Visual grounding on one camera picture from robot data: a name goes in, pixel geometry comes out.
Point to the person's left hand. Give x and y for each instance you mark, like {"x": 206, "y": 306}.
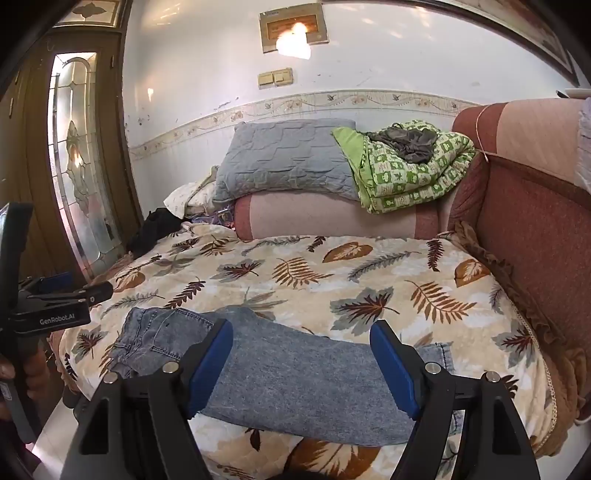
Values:
{"x": 37, "y": 369}

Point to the purple patterned cloth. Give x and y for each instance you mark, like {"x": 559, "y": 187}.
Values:
{"x": 214, "y": 218}

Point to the black cloth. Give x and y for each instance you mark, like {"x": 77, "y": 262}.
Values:
{"x": 154, "y": 228}

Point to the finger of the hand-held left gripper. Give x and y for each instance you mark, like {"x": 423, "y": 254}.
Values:
{"x": 94, "y": 292}
{"x": 57, "y": 281}

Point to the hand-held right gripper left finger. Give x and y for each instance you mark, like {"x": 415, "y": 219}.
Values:
{"x": 212, "y": 362}

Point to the brown ruffled sofa cover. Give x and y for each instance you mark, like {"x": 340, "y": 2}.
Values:
{"x": 561, "y": 364}

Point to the grey quilted pillow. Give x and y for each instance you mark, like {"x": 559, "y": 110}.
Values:
{"x": 286, "y": 161}

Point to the leaf print blanket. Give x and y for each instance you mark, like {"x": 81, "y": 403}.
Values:
{"x": 351, "y": 277}

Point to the white crumpled cloth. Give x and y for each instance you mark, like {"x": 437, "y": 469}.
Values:
{"x": 191, "y": 194}

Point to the beige wall switch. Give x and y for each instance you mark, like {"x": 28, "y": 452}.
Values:
{"x": 275, "y": 78}

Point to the wooden door with glass panel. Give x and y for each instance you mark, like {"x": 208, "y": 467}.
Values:
{"x": 32, "y": 138}

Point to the green patterned folded quilt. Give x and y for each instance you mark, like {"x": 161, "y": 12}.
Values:
{"x": 406, "y": 180}

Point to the red and pink sofa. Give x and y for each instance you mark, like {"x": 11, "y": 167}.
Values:
{"x": 526, "y": 207}

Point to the white cloth on sofa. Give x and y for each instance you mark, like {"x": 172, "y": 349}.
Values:
{"x": 582, "y": 147}

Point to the grey-blue denim pants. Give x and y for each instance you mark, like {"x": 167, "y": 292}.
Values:
{"x": 295, "y": 369}

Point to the dark grey garment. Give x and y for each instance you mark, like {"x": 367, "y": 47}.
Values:
{"x": 406, "y": 143}

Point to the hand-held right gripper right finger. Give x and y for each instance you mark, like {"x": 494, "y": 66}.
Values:
{"x": 392, "y": 364}

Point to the beige wall panel box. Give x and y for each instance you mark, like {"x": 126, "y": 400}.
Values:
{"x": 272, "y": 39}

